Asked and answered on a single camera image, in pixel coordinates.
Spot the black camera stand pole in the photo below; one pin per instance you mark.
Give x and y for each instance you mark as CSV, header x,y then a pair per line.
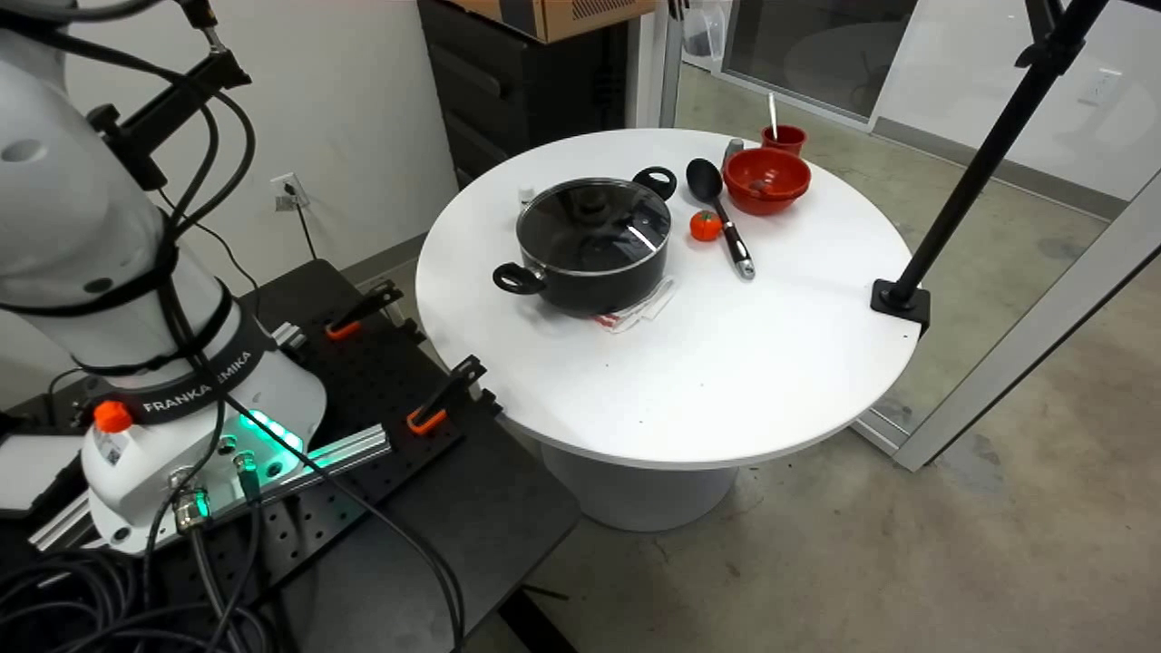
x,y
1060,32

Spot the black drawer cabinet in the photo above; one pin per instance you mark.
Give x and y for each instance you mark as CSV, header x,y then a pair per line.
x,y
506,92

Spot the round white table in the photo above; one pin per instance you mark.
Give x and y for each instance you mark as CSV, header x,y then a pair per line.
x,y
648,420

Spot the black serving spoon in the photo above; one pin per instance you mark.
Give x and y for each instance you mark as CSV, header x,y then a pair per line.
x,y
702,174

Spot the red plastic bowl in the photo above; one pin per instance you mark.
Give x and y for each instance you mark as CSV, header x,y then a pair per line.
x,y
766,184

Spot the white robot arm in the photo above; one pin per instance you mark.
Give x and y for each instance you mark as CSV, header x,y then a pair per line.
x,y
200,403

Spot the red mug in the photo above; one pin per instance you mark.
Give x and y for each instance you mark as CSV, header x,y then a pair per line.
x,y
783,140

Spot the black perforated robot cart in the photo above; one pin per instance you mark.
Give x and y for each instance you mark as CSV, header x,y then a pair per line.
x,y
398,554

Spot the glass pot lid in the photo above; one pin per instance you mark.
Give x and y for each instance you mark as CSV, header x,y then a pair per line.
x,y
593,225

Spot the cardboard box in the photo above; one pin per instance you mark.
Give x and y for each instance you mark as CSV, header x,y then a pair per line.
x,y
556,18

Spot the black cooking pot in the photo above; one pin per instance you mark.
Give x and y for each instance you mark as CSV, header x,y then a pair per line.
x,y
602,292

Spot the orange black clamp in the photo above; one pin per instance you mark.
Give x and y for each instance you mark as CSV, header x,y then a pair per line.
x,y
370,306
434,411

